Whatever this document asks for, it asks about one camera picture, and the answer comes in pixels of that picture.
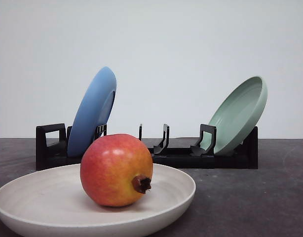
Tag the red yellow pomegranate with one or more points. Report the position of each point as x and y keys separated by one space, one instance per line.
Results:
x=116 y=169

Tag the white plate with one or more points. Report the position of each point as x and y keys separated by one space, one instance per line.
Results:
x=50 y=202

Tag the blue plate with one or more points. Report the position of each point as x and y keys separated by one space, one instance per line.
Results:
x=93 y=109

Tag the green plate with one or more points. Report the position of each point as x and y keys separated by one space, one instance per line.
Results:
x=237 y=116

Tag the black plate rack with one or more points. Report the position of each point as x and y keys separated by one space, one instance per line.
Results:
x=52 y=146

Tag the grey table mat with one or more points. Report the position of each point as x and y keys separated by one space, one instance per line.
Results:
x=263 y=202

